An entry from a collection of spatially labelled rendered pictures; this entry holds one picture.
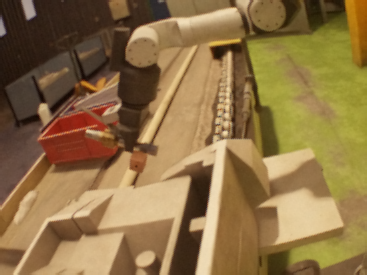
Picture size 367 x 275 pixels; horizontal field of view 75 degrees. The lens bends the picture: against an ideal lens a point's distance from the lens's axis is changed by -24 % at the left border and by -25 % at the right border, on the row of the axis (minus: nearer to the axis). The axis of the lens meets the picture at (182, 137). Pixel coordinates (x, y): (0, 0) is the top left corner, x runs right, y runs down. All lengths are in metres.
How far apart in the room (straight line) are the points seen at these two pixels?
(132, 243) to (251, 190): 0.22
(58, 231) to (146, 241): 0.20
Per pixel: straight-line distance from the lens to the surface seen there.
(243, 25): 0.60
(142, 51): 0.57
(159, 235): 0.45
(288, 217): 0.61
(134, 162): 0.67
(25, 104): 5.47
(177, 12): 5.97
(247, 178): 0.50
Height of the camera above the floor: 1.24
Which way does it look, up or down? 27 degrees down
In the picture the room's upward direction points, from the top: 17 degrees counter-clockwise
